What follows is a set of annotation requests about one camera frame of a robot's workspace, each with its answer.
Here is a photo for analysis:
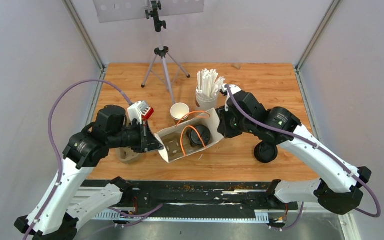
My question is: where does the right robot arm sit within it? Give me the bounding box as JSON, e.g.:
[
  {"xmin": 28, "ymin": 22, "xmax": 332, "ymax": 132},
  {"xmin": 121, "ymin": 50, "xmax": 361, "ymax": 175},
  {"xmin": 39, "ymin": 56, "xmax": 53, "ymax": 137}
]
[{"xmin": 216, "ymin": 84, "xmax": 372, "ymax": 215}]

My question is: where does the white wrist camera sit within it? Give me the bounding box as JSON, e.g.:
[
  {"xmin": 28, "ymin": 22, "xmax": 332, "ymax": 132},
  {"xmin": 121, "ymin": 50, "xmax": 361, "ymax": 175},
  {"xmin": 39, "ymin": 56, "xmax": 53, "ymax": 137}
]
[
  {"xmin": 220, "ymin": 83, "xmax": 242, "ymax": 99},
  {"xmin": 127, "ymin": 100, "xmax": 151, "ymax": 124}
]

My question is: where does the single pulp cup carrier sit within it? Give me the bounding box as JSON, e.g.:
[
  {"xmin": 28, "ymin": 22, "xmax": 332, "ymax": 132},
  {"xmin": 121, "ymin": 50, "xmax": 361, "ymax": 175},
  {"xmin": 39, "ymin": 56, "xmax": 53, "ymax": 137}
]
[{"xmin": 163, "ymin": 133, "xmax": 194, "ymax": 160}]

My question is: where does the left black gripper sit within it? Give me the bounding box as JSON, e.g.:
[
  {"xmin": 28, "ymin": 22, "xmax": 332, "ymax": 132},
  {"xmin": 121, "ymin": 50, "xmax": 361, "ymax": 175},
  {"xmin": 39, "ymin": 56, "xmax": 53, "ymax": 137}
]
[{"xmin": 109, "ymin": 118, "xmax": 165, "ymax": 152}]

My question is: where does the red keypad box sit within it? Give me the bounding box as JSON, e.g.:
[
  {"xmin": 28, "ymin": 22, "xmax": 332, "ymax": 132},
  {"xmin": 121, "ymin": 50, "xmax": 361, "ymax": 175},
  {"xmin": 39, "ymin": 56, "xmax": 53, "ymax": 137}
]
[{"xmin": 141, "ymin": 106, "xmax": 154, "ymax": 121}]

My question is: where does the bundle of wrapped straws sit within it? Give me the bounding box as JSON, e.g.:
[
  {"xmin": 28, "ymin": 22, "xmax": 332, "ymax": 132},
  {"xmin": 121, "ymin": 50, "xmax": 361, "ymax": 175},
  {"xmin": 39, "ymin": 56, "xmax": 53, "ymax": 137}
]
[{"xmin": 195, "ymin": 68, "xmax": 226, "ymax": 99}]

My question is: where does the kraft paper takeout bag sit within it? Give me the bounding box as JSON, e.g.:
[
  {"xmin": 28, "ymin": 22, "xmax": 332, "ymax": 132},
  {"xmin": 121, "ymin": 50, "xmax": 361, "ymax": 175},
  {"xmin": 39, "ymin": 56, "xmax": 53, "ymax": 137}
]
[{"xmin": 154, "ymin": 108, "xmax": 224, "ymax": 163}]

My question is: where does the grey camera tripod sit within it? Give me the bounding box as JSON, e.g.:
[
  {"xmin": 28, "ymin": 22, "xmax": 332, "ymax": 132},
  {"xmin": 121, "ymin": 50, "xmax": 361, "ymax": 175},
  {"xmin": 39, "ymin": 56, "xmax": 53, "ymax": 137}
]
[{"xmin": 141, "ymin": 0, "xmax": 191, "ymax": 105}]

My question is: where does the stack of black lids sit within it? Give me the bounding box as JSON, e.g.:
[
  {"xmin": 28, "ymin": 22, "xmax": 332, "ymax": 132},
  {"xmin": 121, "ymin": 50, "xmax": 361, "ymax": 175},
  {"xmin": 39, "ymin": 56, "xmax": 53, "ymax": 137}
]
[{"xmin": 253, "ymin": 142, "xmax": 278, "ymax": 164}]

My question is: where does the black plastic cup lid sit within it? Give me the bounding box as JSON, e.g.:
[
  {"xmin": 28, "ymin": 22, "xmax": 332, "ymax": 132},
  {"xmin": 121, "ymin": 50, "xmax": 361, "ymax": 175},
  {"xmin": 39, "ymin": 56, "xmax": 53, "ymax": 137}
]
[{"xmin": 186, "ymin": 125, "xmax": 212, "ymax": 147}]

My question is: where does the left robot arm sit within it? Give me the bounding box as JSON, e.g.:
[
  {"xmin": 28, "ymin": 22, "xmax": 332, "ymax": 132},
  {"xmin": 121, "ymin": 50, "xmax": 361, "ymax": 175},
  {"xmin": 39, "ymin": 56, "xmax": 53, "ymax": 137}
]
[{"xmin": 14, "ymin": 101, "xmax": 163, "ymax": 240}]

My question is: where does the brown pulp cup carrier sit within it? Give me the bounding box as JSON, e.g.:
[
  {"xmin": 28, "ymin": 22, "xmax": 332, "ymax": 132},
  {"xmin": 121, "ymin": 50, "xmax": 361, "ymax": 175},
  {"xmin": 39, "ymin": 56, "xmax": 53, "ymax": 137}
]
[{"xmin": 115, "ymin": 147, "xmax": 142, "ymax": 164}]

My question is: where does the white straw holder cup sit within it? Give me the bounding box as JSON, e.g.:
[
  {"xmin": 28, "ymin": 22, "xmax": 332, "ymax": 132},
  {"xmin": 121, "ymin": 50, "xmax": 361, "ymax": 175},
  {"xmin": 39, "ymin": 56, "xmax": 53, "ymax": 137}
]
[{"xmin": 195, "ymin": 88, "xmax": 219, "ymax": 111}]

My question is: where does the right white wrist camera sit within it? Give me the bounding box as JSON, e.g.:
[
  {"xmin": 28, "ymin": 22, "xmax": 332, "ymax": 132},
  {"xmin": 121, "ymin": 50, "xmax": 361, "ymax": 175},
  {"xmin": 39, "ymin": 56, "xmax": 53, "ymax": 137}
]
[{"xmin": 220, "ymin": 83, "xmax": 242, "ymax": 99}]

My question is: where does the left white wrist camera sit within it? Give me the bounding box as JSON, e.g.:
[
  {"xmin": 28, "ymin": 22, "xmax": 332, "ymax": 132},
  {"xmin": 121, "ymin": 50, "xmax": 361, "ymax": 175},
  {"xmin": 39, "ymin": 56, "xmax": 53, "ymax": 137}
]
[{"xmin": 127, "ymin": 100, "xmax": 151, "ymax": 124}]

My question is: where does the stack of paper cups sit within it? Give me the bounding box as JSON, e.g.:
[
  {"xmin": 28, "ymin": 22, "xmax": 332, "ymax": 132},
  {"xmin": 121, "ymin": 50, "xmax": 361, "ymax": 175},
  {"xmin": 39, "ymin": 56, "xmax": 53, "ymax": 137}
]
[{"xmin": 170, "ymin": 102, "xmax": 190, "ymax": 125}]

